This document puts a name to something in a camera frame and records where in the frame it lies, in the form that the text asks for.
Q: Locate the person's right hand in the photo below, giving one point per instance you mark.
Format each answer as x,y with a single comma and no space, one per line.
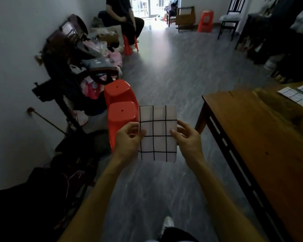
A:
190,146

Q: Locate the person's left hand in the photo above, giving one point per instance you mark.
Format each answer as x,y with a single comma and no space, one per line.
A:
127,144

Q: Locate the person's right thumb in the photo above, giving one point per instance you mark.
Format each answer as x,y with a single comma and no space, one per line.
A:
176,135

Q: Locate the person's left thumb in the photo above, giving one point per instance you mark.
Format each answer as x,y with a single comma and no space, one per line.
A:
139,135

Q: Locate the person's left forearm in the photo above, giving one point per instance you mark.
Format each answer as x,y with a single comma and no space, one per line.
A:
96,199

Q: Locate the person's right forearm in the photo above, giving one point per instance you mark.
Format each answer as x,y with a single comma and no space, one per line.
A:
221,204

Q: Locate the red plastic stool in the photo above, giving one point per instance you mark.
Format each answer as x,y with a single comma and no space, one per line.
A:
206,21
129,46
121,118
119,91

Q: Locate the pile of clothes and bags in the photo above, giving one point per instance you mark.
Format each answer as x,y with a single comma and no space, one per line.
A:
101,60

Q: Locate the person's white shoe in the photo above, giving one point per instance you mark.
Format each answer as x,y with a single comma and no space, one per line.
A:
167,224

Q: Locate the brown wooden table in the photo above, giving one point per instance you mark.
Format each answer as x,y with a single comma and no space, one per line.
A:
265,153

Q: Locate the red-tipped stick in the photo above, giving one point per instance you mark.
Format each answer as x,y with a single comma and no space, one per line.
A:
46,120

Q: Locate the dark wooden rack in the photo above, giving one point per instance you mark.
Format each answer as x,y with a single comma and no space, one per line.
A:
63,70

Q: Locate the person's dark trouser leg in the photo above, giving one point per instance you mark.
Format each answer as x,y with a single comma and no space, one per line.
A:
178,235

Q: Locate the black bags pile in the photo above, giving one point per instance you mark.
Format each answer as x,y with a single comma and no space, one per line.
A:
37,189

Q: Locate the brown wooden magazine rack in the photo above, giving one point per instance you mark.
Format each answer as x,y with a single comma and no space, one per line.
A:
185,18

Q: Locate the dark wooden chair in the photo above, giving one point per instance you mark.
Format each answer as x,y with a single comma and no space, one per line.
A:
231,18

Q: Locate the white black-grid cloth stack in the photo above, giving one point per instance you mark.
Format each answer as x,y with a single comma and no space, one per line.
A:
298,94

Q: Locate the dark cluttered furniture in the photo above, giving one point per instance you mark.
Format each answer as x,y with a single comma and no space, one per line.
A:
277,35

